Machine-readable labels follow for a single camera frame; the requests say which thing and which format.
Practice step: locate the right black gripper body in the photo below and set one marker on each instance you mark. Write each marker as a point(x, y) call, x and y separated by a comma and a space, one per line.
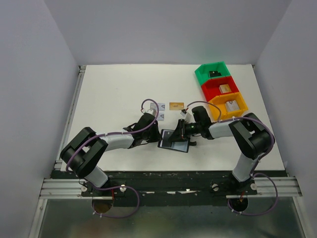
point(180, 130)

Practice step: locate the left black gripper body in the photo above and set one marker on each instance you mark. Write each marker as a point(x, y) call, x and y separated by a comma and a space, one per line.
point(153, 132)

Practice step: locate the black leather card holder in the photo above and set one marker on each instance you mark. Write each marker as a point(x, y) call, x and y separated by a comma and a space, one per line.
point(173, 143)

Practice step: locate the gold credit card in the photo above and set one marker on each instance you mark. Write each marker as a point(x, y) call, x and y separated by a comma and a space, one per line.
point(176, 106)

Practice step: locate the silver grey credit card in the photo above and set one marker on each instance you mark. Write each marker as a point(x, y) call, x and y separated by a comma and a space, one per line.
point(159, 106)

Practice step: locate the black credit card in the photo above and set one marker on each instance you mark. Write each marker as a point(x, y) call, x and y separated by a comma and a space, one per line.
point(166, 138)

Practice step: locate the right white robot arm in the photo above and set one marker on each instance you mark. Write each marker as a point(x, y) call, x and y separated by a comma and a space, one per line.
point(253, 138)

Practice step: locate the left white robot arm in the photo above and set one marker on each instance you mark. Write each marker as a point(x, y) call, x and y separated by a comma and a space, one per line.
point(84, 151)

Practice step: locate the yellow plastic bin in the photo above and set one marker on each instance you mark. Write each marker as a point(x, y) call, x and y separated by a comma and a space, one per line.
point(220, 101)

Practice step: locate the white box in yellow bin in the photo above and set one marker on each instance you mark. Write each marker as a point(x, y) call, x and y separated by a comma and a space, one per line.
point(232, 106)

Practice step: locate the red plastic bin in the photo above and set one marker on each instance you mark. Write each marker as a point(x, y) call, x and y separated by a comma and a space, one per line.
point(210, 88)

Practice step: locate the white box in red bin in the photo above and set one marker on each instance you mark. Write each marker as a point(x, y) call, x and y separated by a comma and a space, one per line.
point(224, 88)

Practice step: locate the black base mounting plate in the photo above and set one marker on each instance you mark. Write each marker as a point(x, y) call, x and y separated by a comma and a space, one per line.
point(170, 188)

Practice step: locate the green plastic bin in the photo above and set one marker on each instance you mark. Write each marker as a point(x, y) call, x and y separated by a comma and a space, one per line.
point(202, 72)

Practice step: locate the black part in green bin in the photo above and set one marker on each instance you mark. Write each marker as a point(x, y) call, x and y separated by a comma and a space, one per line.
point(214, 74)

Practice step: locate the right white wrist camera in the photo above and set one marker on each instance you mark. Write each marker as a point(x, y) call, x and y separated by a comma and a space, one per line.
point(186, 115)

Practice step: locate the aluminium extrusion rail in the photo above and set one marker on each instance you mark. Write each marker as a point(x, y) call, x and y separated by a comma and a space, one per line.
point(64, 188)

